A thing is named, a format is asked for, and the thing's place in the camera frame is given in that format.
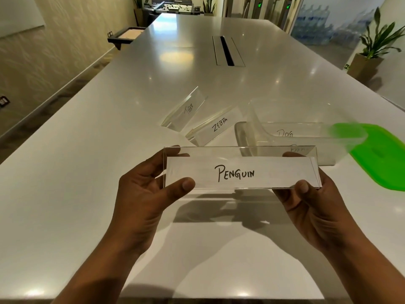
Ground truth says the person's right hand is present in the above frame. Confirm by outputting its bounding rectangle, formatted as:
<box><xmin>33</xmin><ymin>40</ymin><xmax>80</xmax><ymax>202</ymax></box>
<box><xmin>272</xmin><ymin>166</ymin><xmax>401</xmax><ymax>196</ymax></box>
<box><xmin>273</xmin><ymin>151</ymin><xmax>365</xmax><ymax>254</ymax></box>

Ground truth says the person's left hand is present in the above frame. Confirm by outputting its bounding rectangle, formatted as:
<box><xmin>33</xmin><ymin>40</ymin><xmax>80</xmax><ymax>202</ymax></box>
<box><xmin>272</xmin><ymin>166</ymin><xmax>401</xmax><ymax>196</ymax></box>
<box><xmin>106</xmin><ymin>145</ymin><xmax>196</xmax><ymax>255</ymax></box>

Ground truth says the green plastic lid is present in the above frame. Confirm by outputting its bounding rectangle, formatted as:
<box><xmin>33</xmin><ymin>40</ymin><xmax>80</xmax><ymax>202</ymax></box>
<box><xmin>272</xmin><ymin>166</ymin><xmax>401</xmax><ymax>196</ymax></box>
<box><xmin>329</xmin><ymin>122</ymin><xmax>405</xmax><ymax>191</ymax></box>

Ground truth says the potted plant tan planter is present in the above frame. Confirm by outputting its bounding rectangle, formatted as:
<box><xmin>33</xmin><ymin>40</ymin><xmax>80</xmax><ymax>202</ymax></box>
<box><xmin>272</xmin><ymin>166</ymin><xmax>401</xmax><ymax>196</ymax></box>
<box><xmin>346</xmin><ymin>6</ymin><xmax>405</xmax><ymax>83</ymax></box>

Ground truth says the black side table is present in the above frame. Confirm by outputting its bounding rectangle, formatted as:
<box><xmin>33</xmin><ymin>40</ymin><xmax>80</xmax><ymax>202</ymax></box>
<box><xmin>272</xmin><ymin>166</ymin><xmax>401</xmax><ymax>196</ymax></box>
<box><xmin>107</xmin><ymin>27</ymin><xmax>147</xmax><ymax>50</ymax></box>

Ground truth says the stack of water jugs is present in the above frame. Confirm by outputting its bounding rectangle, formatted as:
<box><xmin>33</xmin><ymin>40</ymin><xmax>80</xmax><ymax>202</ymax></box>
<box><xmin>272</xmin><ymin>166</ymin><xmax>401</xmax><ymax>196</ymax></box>
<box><xmin>291</xmin><ymin>4</ymin><xmax>377</xmax><ymax>46</ymax></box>

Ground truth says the foosball table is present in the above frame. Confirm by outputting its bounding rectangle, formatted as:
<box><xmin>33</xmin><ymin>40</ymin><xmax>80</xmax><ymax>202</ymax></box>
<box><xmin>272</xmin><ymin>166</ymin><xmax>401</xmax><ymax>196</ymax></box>
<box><xmin>142</xmin><ymin>0</ymin><xmax>203</xmax><ymax>16</ymax></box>

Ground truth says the metal turnstile gate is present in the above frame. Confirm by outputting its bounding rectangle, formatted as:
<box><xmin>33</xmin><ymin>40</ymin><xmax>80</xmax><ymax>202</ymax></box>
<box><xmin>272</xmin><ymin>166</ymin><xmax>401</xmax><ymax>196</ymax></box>
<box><xmin>265</xmin><ymin>0</ymin><xmax>293</xmax><ymax>29</ymax></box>
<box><xmin>243</xmin><ymin>0</ymin><xmax>265</xmax><ymax>19</ymax></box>

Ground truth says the table cable slot panel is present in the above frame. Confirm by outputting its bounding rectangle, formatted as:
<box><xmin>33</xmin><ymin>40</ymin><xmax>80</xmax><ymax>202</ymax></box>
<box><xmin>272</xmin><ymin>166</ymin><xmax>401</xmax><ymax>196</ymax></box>
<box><xmin>212</xmin><ymin>35</ymin><xmax>246</xmax><ymax>68</ymax></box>

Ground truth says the white wall board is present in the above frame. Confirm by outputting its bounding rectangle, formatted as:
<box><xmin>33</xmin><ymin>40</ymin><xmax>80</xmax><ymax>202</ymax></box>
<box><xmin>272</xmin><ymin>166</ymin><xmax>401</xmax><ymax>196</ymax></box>
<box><xmin>0</xmin><ymin>0</ymin><xmax>46</xmax><ymax>38</ymax></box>

